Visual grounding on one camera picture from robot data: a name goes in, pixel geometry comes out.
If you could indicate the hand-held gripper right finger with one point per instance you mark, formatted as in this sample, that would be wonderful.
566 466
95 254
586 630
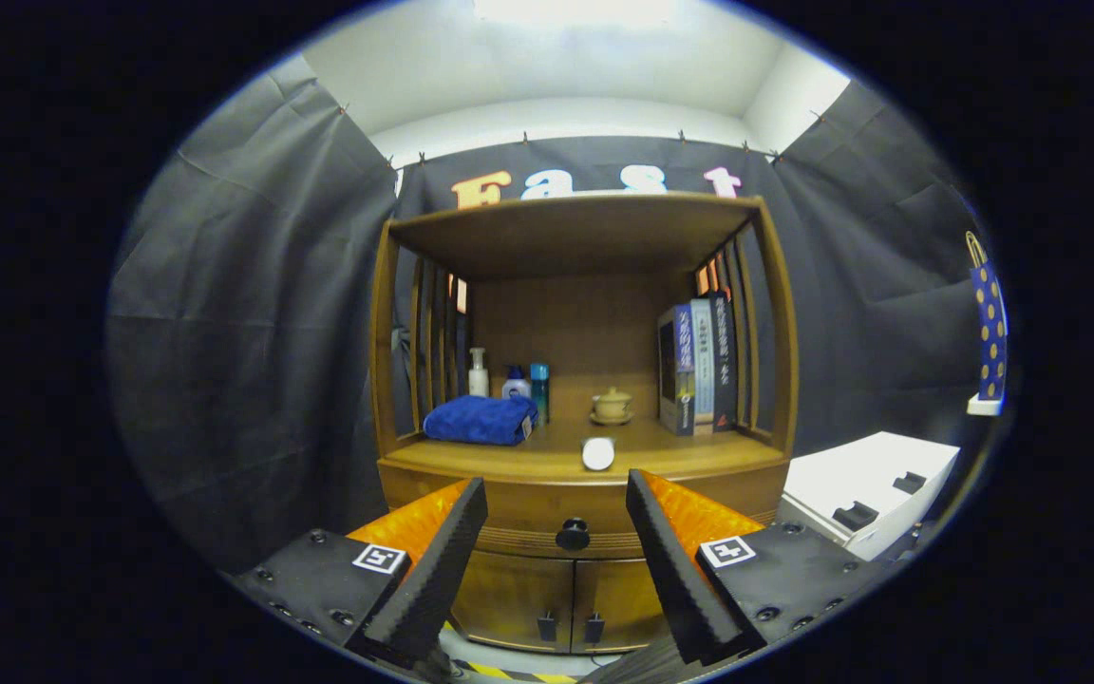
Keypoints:
675 579

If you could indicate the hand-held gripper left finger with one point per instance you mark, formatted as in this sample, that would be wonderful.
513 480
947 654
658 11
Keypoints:
443 570

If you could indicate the white cream tube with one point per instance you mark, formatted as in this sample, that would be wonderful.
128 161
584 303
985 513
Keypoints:
598 454

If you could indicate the wooden cabinet door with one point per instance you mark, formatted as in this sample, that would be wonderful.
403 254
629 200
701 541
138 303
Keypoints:
509 598
618 598

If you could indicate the wooden countertop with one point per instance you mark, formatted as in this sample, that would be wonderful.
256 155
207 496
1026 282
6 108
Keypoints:
670 451

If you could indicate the wooden cabinet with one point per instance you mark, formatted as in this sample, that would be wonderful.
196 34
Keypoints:
585 323

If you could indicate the yellow black floor tape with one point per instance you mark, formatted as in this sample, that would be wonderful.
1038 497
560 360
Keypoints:
509 673

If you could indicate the blue folded towel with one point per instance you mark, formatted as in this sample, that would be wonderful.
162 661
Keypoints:
476 420

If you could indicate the beige lidded teacup with saucer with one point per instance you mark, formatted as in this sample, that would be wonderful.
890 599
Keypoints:
612 407

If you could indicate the white pump bottle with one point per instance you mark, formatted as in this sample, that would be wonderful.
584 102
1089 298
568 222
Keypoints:
479 380

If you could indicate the white bottle with blue cap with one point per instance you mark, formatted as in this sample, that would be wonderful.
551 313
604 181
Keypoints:
516 388

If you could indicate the dark book with blue spine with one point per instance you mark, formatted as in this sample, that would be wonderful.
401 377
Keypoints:
672 380

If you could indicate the teal bottle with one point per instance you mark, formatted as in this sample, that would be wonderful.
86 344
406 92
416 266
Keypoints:
539 389

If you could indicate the light blue book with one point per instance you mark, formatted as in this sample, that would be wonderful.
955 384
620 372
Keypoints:
704 370

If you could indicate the black book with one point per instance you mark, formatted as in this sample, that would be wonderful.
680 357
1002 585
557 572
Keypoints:
724 361

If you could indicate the small white shelf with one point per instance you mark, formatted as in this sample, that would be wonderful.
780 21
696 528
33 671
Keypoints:
984 406

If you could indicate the blue polka dot gift bag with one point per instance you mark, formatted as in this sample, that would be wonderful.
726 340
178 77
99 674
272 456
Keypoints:
989 332

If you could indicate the ceiling light panel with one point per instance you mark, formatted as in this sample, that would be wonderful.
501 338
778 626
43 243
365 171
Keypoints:
575 11

